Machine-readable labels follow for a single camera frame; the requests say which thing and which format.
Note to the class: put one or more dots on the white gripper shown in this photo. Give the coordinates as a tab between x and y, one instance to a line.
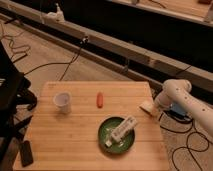
158	105

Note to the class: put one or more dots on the white remote controller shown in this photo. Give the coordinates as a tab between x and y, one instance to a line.
121	130

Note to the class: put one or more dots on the green plate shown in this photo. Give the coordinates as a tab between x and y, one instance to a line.
103	134

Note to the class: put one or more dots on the white sponge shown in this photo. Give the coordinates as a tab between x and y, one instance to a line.
149	107

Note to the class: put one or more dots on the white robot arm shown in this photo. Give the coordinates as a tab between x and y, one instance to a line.
178	91

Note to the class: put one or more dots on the black chair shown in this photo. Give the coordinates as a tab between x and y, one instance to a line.
14	91

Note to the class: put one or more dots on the white plastic cup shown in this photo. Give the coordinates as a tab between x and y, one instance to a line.
63	102

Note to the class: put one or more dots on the orange sausage toy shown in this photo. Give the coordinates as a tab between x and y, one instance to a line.
99	101

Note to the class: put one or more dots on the blue power box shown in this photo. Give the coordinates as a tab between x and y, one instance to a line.
177	110

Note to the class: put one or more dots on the white object on ledge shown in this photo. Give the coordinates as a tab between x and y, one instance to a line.
57	16

